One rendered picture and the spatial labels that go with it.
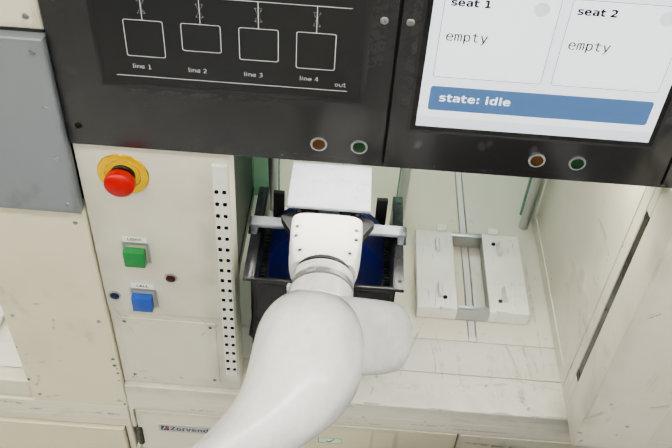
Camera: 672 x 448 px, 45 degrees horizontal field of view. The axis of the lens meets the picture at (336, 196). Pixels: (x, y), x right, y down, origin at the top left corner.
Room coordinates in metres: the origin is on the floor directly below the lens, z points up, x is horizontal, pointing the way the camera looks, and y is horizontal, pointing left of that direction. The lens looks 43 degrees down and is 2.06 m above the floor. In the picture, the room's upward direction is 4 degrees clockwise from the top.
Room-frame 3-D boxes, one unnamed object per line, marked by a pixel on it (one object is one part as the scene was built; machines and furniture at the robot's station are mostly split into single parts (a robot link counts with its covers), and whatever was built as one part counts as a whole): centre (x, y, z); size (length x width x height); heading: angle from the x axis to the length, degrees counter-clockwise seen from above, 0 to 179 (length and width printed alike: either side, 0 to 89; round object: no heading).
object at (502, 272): (1.07, -0.27, 0.89); 0.22 x 0.21 x 0.04; 0
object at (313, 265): (0.70, 0.01, 1.25); 0.09 x 0.03 x 0.08; 90
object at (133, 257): (0.78, 0.28, 1.20); 0.03 x 0.02 x 0.03; 90
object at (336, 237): (0.76, 0.01, 1.25); 0.11 x 0.10 x 0.07; 0
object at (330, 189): (0.87, 0.01, 1.11); 0.24 x 0.20 x 0.32; 90
